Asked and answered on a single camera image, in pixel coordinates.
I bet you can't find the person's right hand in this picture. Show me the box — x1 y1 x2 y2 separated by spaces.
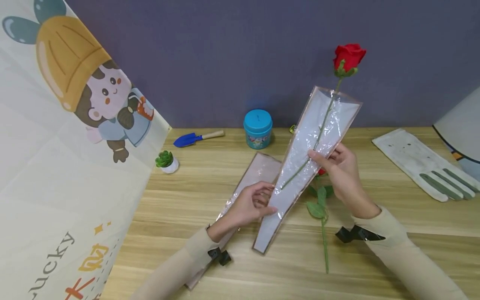
307 142 377 217

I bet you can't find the person's left hand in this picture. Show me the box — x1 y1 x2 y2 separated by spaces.
224 182 278 230

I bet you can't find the clear plastic flower sleeve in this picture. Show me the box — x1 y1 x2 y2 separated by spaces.
185 152 283 291
251 85 364 255

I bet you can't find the red artificial rose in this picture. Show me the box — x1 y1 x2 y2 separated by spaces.
279 43 368 190
305 167 335 275

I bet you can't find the person's right forearm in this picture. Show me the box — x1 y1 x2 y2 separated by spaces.
352 205 470 300

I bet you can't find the person's left forearm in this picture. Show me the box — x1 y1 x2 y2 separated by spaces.
129 225 230 300

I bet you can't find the blue round tin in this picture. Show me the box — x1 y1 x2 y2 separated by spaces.
243 109 274 150

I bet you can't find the black wrist band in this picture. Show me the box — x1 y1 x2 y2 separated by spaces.
207 246 233 267
334 225 386 244

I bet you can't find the white work glove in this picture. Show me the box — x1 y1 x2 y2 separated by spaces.
371 127 480 203

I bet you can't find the blue garden trowel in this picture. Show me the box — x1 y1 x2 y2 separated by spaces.
172 130 225 148

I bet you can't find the small potted succulent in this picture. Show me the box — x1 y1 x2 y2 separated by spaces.
155 150 180 175

